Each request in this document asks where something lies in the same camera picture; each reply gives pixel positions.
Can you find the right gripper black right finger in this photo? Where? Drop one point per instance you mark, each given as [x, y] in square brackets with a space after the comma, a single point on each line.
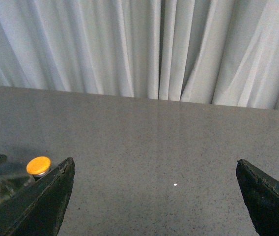
[260, 193]

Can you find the yellow push button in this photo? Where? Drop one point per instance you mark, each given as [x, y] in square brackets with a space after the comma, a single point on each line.
[38, 167]

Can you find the white pleated curtain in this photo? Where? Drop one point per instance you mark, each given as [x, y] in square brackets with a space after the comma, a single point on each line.
[223, 52]

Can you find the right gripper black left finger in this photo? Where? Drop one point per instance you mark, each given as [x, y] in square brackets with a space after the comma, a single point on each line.
[39, 209]

